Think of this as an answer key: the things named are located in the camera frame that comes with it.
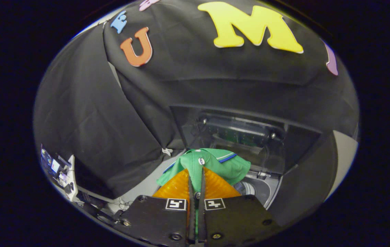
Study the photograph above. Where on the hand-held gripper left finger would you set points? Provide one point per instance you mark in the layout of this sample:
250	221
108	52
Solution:
157	223

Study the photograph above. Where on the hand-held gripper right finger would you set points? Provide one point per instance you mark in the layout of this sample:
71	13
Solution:
236	219

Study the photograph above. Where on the green polo shirt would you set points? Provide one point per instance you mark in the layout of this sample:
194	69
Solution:
222	168

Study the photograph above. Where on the white equipment rack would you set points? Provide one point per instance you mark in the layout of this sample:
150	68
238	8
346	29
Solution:
71	178

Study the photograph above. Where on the black backdrop cloth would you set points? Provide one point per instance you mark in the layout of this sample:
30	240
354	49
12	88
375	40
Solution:
188	79

